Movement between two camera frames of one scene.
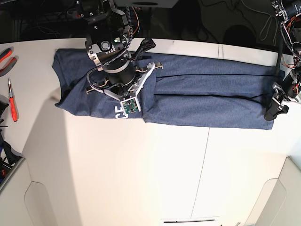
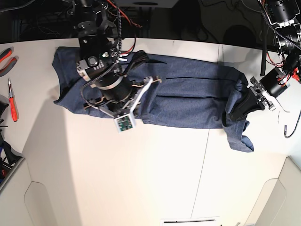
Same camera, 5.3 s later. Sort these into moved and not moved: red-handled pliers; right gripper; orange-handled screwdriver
Moved: right gripper
Not moved: orange-handled screwdriver; red-handled pliers
